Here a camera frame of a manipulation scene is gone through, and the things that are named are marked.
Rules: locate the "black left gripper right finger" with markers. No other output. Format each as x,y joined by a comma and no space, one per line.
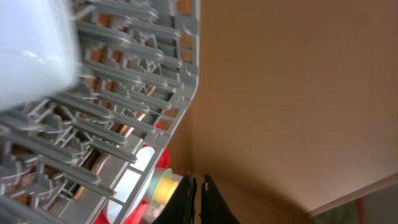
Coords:
214,209

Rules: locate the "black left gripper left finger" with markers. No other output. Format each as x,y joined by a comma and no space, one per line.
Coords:
181,207

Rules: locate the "yellow cup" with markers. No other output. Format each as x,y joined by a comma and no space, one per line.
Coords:
164,190

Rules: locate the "large light blue plate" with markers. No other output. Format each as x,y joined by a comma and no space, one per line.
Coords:
127,183

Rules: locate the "small light blue bowl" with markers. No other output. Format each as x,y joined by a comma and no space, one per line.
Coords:
39,50

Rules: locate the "green bowl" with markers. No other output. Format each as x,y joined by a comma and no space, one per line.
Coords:
157,175

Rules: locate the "grey dishwasher rack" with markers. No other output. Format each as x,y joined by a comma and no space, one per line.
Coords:
63,154

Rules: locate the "red serving tray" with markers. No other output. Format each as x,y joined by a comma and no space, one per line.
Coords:
137,215

